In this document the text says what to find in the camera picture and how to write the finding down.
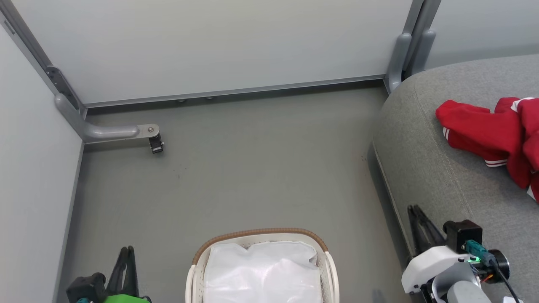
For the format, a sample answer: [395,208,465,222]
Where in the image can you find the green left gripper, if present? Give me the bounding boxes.
[100,246,152,303]

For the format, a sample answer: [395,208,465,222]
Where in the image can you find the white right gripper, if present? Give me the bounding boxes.
[401,205,469,295]

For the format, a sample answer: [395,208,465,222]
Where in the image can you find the red garment with white stripes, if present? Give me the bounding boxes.
[435,97,539,203]

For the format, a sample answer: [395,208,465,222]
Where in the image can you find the grey fabric sofa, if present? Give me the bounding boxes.
[373,54,539,303]

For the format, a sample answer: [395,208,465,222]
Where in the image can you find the white laundry basket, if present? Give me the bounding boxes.
[185,228,340,303]

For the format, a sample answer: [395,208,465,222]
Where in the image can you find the white partition side panel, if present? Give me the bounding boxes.
[0,25,85,303]

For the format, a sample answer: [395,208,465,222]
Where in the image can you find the white basket liner bag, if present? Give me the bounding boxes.
[203,241,324,303]

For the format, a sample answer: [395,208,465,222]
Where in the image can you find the dark metal hinge plate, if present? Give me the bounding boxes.
[45,66,81,112]

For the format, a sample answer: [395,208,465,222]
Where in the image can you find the teal cable connector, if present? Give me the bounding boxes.
[462,239,498,266]

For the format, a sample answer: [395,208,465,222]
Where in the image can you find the grey partition bottom rail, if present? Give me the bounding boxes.
[83,74,386,109]

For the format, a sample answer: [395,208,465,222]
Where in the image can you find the grey partition corner post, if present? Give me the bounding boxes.
[0,0,87,119]

